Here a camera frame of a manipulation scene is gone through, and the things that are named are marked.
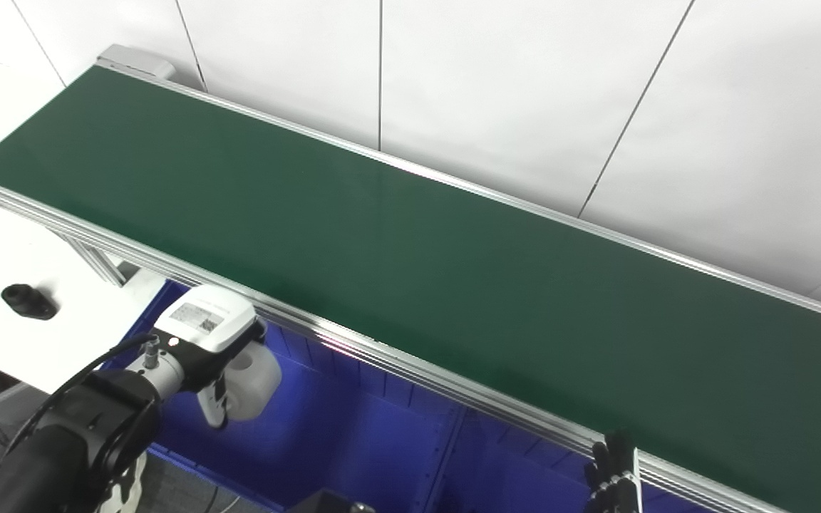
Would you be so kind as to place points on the black plastic part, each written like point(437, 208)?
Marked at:
point(26, 299)

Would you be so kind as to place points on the black robot torso part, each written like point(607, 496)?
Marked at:
point(332, 503)

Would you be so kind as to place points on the grey conveyor end cover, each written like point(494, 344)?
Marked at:
point(136, 60)

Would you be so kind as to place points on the aluminium conveyor leg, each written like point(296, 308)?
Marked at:
point(97, 262)

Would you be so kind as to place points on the white cylindrical plastic part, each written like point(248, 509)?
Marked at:
point(254, 381)

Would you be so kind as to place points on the green conveyor belt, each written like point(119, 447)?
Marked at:
point(382, 249)

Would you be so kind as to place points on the blue plastic bin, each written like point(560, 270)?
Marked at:
point(510, 477)
point(353, 442)

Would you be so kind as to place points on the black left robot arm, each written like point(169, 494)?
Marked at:
point(61, 442)

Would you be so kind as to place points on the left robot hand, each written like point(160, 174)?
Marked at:
point(207, 317)

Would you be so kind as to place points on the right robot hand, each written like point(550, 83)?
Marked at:
point(611, 477)

